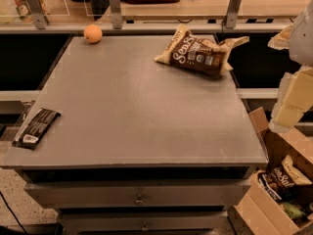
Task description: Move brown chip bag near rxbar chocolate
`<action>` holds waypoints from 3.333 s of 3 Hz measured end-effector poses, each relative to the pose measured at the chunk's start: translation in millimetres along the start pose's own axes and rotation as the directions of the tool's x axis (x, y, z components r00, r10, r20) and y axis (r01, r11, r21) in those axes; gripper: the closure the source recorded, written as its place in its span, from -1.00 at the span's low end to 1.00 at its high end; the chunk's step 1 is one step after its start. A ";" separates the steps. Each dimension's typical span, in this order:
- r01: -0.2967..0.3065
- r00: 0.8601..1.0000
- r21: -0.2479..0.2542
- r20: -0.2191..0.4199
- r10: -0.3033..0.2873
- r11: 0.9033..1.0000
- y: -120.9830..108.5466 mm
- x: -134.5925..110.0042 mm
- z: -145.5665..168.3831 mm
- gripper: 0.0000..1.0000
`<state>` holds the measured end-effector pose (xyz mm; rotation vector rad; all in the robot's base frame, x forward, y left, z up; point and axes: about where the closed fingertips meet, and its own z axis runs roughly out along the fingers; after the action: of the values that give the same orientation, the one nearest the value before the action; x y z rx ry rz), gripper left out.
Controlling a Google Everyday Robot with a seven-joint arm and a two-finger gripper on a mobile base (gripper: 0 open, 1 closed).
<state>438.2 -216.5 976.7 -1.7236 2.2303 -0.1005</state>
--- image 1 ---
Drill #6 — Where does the lower metal drawer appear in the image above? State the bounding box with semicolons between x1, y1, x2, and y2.
58;211;228;234

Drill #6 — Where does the black floor cable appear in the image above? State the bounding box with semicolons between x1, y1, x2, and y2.
0;190;29;235

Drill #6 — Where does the middle metal bracket post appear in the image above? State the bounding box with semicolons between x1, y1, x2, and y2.
109;0;123;29

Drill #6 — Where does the upper metal drawer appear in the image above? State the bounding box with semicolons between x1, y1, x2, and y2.
24;180;250;210

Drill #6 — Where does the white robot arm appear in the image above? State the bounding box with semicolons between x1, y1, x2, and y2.
268;1;313;133

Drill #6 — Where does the right metal bracket post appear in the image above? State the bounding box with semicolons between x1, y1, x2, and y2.
224;0;242;28

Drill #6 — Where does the open cardboard box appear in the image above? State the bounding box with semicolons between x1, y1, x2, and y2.
235;108;313;235

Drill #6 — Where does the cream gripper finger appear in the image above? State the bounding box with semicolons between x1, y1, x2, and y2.
268;24;292;50
269;103;303;133

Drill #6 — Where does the brown sea salt chip bag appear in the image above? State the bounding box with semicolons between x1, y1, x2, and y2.
155;24;249;76

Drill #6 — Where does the chip bag in box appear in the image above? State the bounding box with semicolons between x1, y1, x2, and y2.
257;155;312;202

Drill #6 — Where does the metal drawer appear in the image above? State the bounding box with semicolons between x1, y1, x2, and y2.
24;180;250;210
58;211;228;234

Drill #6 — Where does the black rxbar chocolate bar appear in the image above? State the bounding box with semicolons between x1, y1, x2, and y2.
13;108;61;150

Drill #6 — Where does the green snack bag in box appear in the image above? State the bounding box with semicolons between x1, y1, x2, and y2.
280;202;305;219

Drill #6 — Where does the metal bracket post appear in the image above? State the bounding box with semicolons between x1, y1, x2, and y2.
26;0;49;29
224;0;242;28
109;0;123;29

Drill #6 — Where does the left metal bracket post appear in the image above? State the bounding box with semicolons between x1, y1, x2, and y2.
26;0;49;29

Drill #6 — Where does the orange fruit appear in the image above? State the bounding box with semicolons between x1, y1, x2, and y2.
84;24;103;43

